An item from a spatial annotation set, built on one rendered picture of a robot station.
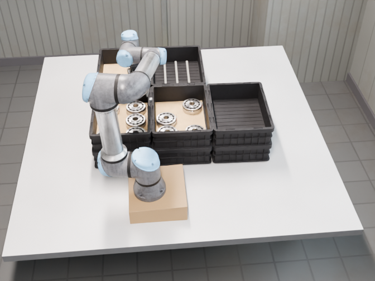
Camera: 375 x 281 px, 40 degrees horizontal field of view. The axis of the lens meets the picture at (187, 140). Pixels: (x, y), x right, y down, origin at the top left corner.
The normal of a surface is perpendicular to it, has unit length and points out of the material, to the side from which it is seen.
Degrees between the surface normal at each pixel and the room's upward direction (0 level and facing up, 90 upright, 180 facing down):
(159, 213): 90
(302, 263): 0
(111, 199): 0
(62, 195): 0
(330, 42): 90
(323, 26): 90
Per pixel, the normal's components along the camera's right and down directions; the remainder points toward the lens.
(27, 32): 0.09, 0.66
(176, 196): -0.04, -0.71
